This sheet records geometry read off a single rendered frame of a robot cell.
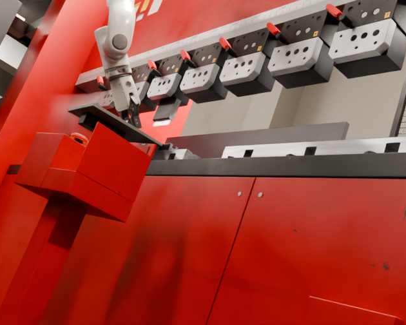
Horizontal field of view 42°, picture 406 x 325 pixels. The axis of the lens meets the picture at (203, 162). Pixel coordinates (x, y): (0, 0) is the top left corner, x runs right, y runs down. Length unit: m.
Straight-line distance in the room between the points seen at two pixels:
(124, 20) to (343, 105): 2.78
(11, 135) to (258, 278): 1.70
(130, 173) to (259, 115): 3.29
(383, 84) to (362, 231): 3.30
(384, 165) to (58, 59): 1.94
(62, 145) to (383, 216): 0.63
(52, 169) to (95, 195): 0.10
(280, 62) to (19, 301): 0.83
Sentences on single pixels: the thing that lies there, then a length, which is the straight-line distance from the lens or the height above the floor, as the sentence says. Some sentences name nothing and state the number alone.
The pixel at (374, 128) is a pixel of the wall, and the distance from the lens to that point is 3.95.
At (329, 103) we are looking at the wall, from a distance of 4.30.
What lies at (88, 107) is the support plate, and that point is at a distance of 1.62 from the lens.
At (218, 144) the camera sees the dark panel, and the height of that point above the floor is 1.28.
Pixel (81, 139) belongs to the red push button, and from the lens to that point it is 1.19.
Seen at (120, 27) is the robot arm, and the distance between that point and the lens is 1.66.
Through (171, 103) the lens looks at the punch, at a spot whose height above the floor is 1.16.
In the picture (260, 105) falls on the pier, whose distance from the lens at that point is 4.40.
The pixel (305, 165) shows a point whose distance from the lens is 1.00.
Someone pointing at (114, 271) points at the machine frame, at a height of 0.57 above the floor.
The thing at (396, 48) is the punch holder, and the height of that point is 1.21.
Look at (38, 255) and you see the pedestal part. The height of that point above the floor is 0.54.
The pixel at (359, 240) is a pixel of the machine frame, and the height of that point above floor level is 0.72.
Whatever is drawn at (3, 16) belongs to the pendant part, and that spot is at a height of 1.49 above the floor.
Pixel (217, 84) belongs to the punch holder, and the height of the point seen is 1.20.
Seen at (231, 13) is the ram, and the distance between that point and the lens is 1.76.
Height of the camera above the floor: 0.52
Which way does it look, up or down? 16 degrees up
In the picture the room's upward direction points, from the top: 20 degrees clockwise
